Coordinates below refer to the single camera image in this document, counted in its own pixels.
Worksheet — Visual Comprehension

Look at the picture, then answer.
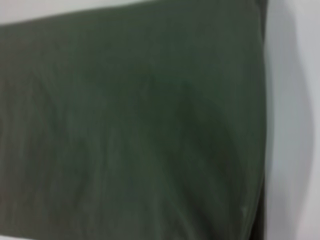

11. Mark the dark green FREE t-shirt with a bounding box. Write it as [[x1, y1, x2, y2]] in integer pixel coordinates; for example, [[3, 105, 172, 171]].
[[0, 0, 270, 240]]

